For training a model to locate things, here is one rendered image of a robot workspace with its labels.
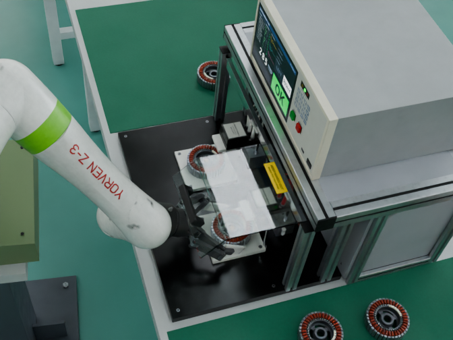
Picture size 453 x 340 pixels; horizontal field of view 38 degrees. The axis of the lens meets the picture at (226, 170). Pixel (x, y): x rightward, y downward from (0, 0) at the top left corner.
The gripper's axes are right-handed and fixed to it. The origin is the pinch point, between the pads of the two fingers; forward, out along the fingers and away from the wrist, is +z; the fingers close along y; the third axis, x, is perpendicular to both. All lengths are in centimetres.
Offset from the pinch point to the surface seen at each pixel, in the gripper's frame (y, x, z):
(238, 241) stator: 5.2, 1.3, -0.5
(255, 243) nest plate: 4.9, 1.2, 5.9
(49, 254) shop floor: -53, -95, -3
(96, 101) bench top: -60, -18, -19
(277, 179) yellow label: 4.7, 26.6, -6.7
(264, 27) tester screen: -27, 46, -12
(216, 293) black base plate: 16.1, -7.0, -6.1
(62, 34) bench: -160, -68, 8
